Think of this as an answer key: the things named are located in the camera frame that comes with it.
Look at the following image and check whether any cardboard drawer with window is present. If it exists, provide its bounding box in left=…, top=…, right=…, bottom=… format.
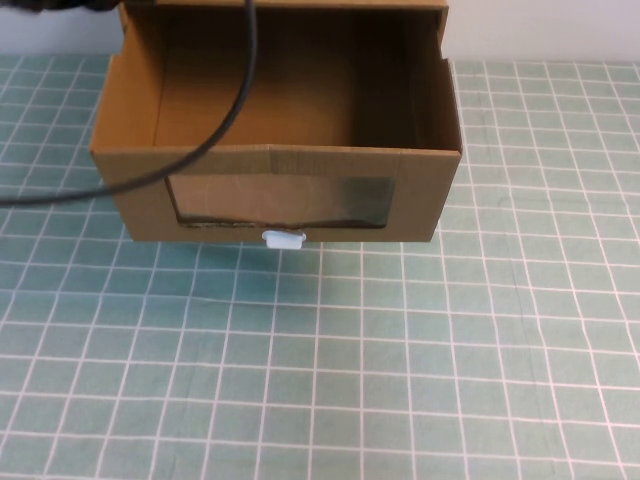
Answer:
left=89, top=7, right=463, bottom=245

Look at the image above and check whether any cardboard shoe box shell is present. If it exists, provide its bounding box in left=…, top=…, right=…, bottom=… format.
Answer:
left=118, top=0, right=450, bottom=61

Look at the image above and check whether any green checked tablecloth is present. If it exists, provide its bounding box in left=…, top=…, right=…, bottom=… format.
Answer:
left=0, top=53, right=640, bottom=480

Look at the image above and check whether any white plastic drawer handle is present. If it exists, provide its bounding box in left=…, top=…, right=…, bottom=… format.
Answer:
left=261, top=229, right=307, bottom=250

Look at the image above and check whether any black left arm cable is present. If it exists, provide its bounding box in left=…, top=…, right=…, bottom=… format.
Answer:
left=0, top=0, right=259, bottom=207

